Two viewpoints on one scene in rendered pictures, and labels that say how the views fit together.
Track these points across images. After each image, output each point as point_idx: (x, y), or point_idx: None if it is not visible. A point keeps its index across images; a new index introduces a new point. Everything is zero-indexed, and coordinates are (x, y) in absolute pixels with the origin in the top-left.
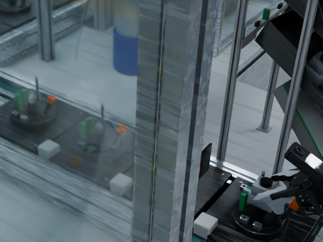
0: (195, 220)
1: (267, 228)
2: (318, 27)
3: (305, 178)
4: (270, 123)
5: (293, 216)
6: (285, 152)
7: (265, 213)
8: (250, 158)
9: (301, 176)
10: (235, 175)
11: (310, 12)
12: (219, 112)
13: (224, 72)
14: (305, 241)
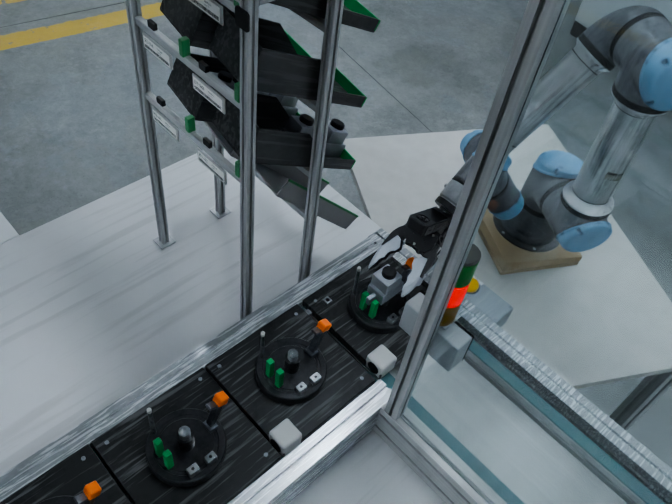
0: (381, 366)
1: (404, 303)
2: None
3: (429, 234)
4: (156, 230)
5: None
6: (419, 232)
7: None
8: (218, 278)
9: (420, 237)
10: (295, 301)
11: (331, 86)
12: (106, 275)
13: (6, 233)
14: None
